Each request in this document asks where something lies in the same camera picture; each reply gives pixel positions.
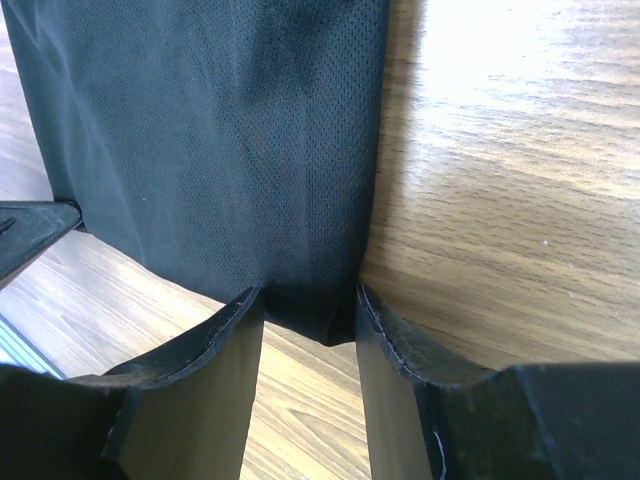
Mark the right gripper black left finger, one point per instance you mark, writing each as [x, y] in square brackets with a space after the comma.
[180, 411]

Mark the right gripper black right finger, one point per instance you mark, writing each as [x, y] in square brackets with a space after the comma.
[433, 414]

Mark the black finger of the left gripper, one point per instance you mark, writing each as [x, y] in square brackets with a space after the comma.
[29, 228]

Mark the black t shirt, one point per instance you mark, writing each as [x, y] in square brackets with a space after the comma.
[222, 145]

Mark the aluminium frame rail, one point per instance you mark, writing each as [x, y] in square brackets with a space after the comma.
[17, 350]

